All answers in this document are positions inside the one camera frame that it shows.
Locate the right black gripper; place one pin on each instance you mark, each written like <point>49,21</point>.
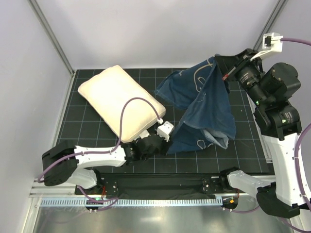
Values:
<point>233,70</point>

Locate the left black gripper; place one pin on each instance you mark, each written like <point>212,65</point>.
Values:
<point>160,143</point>

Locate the dark blue embroidered pillowcase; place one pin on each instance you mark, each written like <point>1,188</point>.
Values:
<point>204,97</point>

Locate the cream white pillow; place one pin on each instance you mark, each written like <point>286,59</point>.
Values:
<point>126,107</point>

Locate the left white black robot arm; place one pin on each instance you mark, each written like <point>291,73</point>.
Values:
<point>69,163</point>

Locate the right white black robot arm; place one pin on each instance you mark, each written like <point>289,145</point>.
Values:
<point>280,127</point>

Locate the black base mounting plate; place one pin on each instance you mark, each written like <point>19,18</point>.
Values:
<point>161,186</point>

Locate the black grid mat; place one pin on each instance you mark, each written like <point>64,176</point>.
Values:
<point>83,126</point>

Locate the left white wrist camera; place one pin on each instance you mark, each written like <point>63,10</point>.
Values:
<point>164,131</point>

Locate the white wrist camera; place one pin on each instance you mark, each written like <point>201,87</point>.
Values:
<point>271,45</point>
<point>164,131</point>

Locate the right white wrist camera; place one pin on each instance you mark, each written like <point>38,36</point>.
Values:
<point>271,45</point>

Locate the right aluminium corner post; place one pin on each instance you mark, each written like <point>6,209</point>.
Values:
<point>271,20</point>

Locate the aluminium corner post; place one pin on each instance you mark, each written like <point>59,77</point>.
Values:
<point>271,20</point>
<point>49,32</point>

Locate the slotted cable duct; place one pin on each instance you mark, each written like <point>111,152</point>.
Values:
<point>84,202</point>

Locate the aluminium front rail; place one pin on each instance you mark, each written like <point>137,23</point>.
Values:
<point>68,190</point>

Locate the left aluminium corner post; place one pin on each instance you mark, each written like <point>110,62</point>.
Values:
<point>49,32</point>

